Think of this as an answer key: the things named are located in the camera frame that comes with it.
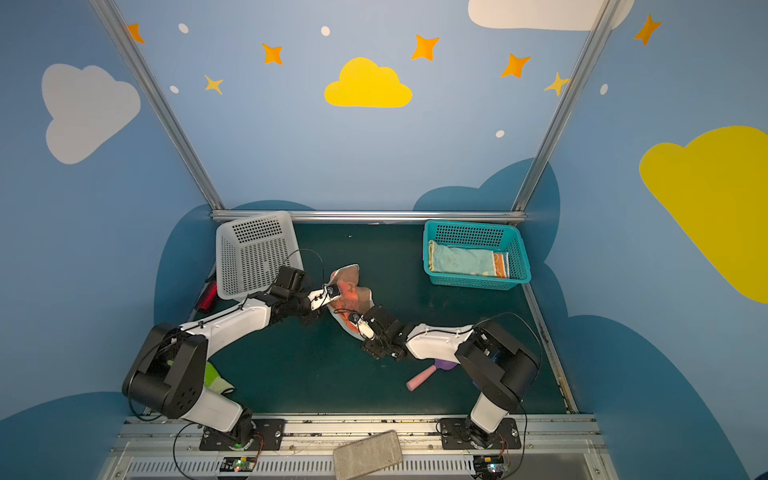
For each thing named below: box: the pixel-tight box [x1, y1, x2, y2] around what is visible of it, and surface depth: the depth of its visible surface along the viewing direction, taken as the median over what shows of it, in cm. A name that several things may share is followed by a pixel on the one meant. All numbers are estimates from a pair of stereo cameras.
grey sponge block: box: [333, 430, 403, 480], surface depth 70 cm
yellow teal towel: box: [428, 240, 495, 277], surface depth 107 cm
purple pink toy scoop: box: [406, 359, 459, 392], surface depth 85 cm
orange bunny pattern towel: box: [493, 252, 510, 279], surface depth 106 cm
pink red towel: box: [329, 264, 375, 341], surface depth 99 cm
